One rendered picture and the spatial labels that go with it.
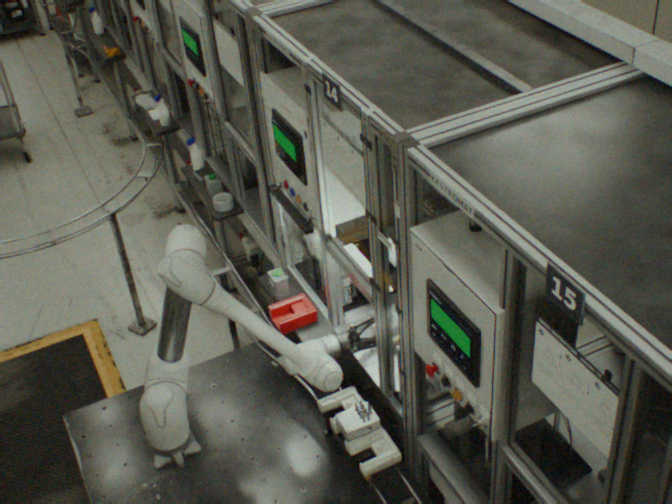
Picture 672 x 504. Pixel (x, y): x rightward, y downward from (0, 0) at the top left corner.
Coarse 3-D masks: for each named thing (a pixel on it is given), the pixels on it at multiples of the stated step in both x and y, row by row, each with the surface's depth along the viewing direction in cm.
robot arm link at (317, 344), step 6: (306, 342) 316; (312, 342) 316; (318, 342) 316; (306, 348) 312; (312, 348) 312; (318, 348) 312; (324, 348) 315; (282, 360) 315; (288, 360) 312; (288, 366) 312; (294, 366) 311; (288, 372) 313; (294, 372) 313
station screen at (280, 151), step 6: (276, 126) 315; (282, 132) 311; (288, 138) 307; (276, 144) 322; (294, 144) 303; (276, 150) 324; (282, 150) 318; (282, 156) 320; (288, 156) 314; (288, 162) 316; (294, 162) 309; (294, 168) 312; (294, 174) 314
